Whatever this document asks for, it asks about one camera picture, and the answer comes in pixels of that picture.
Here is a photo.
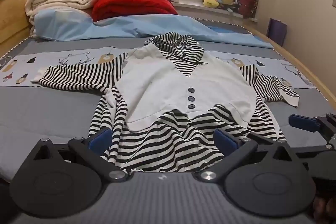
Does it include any red patterned cushion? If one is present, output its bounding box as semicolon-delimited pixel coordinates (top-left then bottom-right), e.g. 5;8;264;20
238;0;260;19

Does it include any wooden headboard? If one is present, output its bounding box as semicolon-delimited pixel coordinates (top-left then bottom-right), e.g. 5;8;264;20
0;0;48;57

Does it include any person's right hand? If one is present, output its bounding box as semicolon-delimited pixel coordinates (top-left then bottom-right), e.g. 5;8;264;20
312;196;336;224

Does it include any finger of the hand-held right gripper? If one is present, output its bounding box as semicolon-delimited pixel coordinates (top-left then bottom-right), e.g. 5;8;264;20
288;113;320;134

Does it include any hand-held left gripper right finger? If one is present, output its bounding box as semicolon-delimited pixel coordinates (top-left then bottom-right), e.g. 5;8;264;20
192;128;302;183

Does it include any light blue sheet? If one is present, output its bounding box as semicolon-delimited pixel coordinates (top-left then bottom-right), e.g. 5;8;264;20
34;9;273;49

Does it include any red folded quilt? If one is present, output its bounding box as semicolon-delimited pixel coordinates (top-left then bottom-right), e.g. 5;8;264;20
92;0;179;22

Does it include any wooden bed frame rail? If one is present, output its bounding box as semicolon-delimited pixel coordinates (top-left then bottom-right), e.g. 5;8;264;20
243;24;336;110

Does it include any striped white hooded top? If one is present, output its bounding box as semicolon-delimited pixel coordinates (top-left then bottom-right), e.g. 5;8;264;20
31;32;300;173

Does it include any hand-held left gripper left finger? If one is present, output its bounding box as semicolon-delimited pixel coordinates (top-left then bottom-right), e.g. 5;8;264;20
20;127;130;183

